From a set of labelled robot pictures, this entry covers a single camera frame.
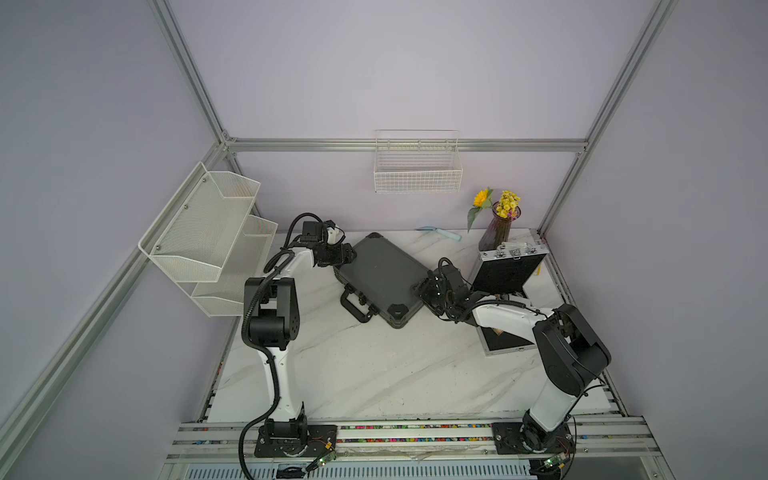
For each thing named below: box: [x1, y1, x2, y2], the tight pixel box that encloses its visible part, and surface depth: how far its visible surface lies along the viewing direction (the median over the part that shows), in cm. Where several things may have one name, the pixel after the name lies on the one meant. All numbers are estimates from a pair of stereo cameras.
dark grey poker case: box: [334, 232, 430, 329], surface depth 100 cm
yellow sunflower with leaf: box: [467, 187, 494, 233], surface depth 98 cm
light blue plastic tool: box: [415, 226, 463, 242], surface depth 122 cm
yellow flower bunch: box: [496, 190, 521, 221], surface depth 98 cm
